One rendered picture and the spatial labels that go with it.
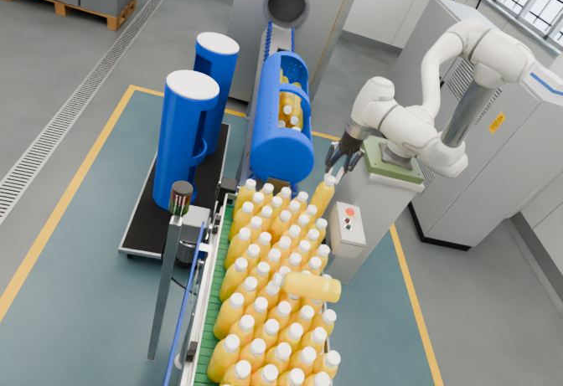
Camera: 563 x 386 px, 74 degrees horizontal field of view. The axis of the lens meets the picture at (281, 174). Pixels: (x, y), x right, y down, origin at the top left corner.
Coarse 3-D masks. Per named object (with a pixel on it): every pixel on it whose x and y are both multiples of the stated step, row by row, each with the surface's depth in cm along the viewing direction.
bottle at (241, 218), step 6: (240, 210) 140; (240, 216) 139; (246, 216) 139; (252, 216) 141; (234, 222) 142; (240, 222) 140; (246, 222) 140; (234, 228) 143; (240, 228) 141; (234, 234) 145
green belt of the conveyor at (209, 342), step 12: (228, 204) 164; (228, 216) 159; (228, 228) 154; (228, 240) 150; (216, 264) 140; (216, 276) 136; (216, 288) 133; (216, 300) 130; (216, 312) 126; (204, 324) 122; (204, 336) 120; (204, 348) 117; (204, 360) 114; (204, 372) 112; (204, 384) 109; (216, 384) 110
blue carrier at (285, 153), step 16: (272, 64) 210; (288, 64) 226; (304, 64) 221; (272, 80) 195; (304, 80) 233; (272, 96) 182; (304, 96) 190; (256, 112) 186; (272, 112) 171; (304, 112) 209; (256, 128) 171; (272, 128) 161; (288, 128) 160; (304, 128) 198; (256, 144) 160; (272, 144) 158; (288, 144) 159; (304, 144) 158; (256, 160) 164; (272, 160) 164; (288, 160) 164; (304, 160) 164; (272, 176) 170; (288, 176) 170; (304, 176) 170
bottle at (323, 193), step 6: (318, 186) 149; (324, 186) 147; (330, 186) 146; (318, 192) 148; (324, 192) 147; (330, 192) 147; (312, 198) 153; (318, 198) 150; (324, 198) 149; (330, 198) 150; (312, 204) 153; (318, 204) 151; (324, 204) 151; (318, 210) 153; (318, 216) 156
